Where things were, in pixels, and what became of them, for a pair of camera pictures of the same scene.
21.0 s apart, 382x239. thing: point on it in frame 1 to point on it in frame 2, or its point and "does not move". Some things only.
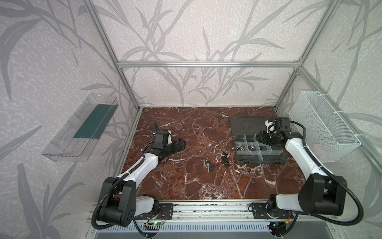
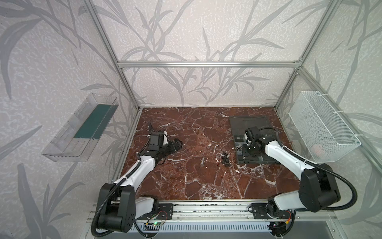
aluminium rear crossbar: (209, 64) does not move
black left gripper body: (171, 148) does not move
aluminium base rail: (192, 210) does not move
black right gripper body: (268, 138) to (247, 150)
